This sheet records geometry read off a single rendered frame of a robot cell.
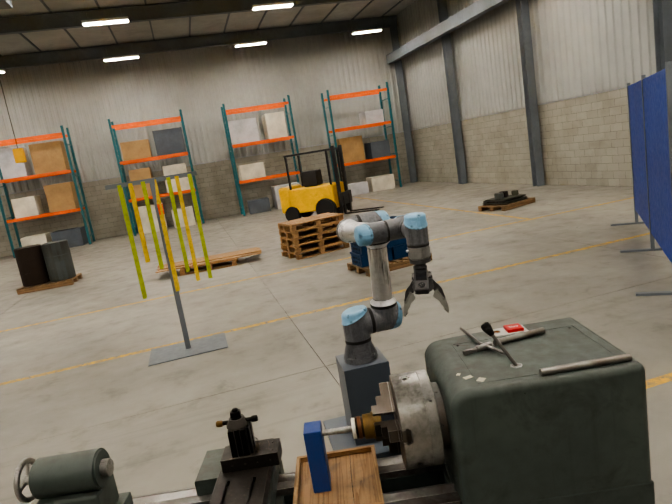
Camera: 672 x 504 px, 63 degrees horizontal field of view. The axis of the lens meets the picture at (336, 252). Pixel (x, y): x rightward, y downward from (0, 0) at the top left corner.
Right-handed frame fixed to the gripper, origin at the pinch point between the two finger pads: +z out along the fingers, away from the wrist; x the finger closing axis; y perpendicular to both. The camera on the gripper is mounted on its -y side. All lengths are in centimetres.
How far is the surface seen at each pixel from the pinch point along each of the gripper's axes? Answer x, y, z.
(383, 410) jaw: 18.3, -8.7, 29.5
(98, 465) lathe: 115, -27, 32
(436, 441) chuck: 1.4, -23.1, 33.7
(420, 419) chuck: 5.6, -22.0, 26.4
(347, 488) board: 33, -16, 53
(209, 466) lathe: 88, -3, 50
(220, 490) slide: 75, -26, 45
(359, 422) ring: 26.5, -13.3, 30.8
